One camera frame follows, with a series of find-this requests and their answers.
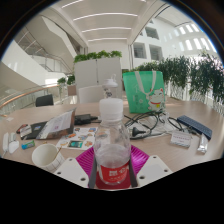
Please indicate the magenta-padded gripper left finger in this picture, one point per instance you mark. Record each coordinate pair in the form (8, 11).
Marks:
(70, 171)

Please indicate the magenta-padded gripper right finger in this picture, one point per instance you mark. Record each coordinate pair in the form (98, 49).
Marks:
(155, 170)

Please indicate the clear red-labelled water bottle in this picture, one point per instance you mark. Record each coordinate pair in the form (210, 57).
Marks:
(111, 146)

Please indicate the white grid-patterned mug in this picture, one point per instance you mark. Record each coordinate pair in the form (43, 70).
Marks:
(46, 158)

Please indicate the colourful sticker sheet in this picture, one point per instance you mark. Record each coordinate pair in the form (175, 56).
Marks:
(78, 141)

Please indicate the printed booklet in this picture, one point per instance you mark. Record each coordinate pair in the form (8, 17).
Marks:
(58, 126)

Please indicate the small green-blue pack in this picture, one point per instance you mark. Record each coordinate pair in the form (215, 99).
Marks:
(28, 144)

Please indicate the black notebook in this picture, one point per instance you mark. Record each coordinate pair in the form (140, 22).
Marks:
(36, 130)

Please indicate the black power adapter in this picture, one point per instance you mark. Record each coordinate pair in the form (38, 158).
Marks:
(83, 119)

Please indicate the dark blue flat case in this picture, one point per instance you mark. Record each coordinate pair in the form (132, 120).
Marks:
(195, 126)

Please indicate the red and black small box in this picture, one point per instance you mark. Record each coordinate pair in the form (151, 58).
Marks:
(22, 128)

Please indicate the black chair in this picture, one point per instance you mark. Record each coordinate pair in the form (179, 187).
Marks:
(44, 100)

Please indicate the white chair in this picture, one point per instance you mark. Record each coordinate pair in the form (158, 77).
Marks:
(90, 95)

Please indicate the green tote bag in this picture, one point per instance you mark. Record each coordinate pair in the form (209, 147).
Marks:
(141, 91)

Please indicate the white paper sheet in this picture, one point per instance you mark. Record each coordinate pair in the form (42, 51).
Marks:
(9, 119)

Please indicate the wooden planter with plants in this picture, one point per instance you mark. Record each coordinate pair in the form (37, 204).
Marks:
(70, 89)

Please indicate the white cabinet with plants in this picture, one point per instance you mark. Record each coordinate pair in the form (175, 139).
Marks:
(96, 73)

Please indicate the green hedge row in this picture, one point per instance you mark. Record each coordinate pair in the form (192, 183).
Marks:
(196, 76)

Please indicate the ceiling light strips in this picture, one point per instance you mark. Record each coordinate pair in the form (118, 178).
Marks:
(105, 15)

